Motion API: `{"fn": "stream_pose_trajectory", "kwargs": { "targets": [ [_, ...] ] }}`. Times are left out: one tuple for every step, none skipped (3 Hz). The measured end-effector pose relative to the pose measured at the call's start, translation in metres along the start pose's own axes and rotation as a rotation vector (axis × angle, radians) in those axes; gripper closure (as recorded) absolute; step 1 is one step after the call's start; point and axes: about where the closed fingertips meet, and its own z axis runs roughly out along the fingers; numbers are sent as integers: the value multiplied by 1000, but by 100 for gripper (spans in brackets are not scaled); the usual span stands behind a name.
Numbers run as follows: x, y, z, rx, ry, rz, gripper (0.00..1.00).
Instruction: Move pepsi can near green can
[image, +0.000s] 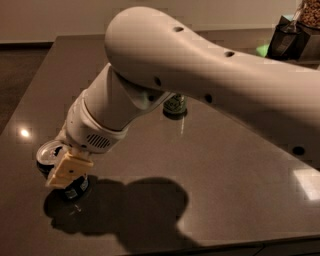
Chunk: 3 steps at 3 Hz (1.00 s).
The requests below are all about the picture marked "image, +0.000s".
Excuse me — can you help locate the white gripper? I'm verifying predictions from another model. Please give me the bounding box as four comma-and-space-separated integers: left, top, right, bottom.
46, 89, 129, 189

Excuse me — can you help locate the blue pepsi can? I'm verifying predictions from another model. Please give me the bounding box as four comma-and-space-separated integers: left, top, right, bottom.
36, 140, 89, 200

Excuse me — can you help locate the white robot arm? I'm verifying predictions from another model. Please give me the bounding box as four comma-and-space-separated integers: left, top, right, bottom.
47, 7, 320, 189

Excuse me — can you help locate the green soda can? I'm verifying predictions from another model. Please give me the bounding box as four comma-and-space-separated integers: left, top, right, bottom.
163, 94, 187, 117

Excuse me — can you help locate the black snack bag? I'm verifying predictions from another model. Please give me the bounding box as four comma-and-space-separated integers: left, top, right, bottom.
267, 16, 320, 64

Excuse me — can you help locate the clear jar of nuts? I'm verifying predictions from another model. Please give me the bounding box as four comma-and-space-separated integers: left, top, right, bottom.
299, 0, 320, 28

